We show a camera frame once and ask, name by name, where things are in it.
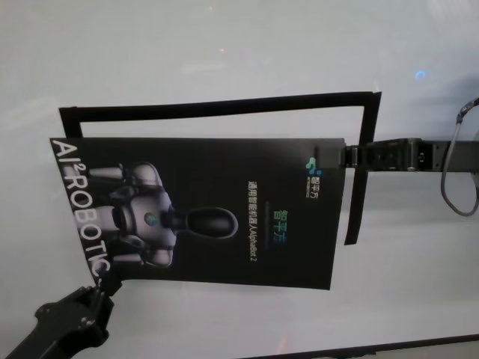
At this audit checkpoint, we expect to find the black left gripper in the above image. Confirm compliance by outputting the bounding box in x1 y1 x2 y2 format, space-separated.
0 274 123 359

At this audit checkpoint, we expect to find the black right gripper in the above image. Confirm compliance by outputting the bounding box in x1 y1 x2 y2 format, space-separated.
313 137 479 174

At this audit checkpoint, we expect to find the black robot print poster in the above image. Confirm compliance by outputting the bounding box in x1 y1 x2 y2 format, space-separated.
49 136 346 291

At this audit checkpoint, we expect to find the dark table edge trim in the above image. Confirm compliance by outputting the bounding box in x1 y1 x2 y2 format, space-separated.
368 337 479 359

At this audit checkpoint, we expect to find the black tape frame outline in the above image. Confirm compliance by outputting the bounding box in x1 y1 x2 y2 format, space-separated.
58 90 382 247

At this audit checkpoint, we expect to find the grey right arm cable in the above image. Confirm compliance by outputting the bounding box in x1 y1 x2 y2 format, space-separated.
440 96 479 217

